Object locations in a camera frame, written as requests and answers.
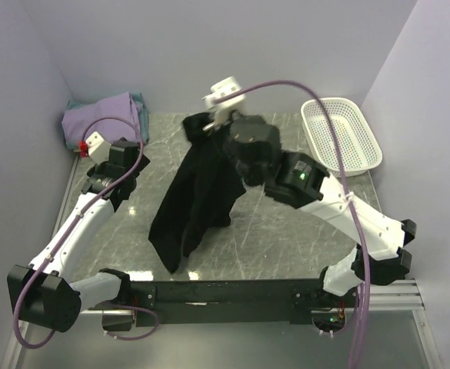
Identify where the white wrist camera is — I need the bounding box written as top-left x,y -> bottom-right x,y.
78,131 -> 111,165
202,76 -> 245,125

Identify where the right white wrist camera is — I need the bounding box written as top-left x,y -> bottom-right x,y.
202,76 -> 245,125

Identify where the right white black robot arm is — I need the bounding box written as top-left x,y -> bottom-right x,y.
223,115 -> 416,298

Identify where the folded lilac t shirt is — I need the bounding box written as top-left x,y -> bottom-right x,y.
61,91 -> 142,149

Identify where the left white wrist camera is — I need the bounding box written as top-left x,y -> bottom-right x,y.
78,131 -> 111,165

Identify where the white perforated plastic basket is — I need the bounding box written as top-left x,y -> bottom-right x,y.
301,98 -> 383,177

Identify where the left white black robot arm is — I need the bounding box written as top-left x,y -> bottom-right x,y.
7,139 -> 149,332

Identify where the folded teal t shirt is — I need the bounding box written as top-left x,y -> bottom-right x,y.
65,91 -> 151,149

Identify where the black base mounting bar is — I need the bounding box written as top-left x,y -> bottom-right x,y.
129,278 -> 355,324

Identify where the black floral print t shirt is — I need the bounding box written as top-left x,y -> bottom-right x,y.
148,112 -> 261,274

